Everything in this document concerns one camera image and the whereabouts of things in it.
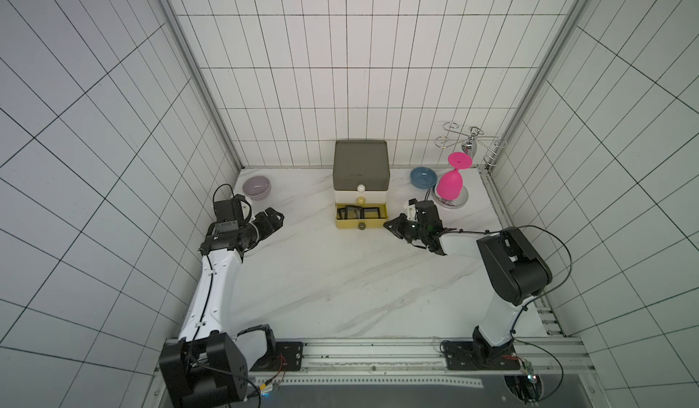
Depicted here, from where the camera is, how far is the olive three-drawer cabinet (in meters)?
0.92

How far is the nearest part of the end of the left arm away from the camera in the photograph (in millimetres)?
694

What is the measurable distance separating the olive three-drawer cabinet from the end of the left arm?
0.85 ft
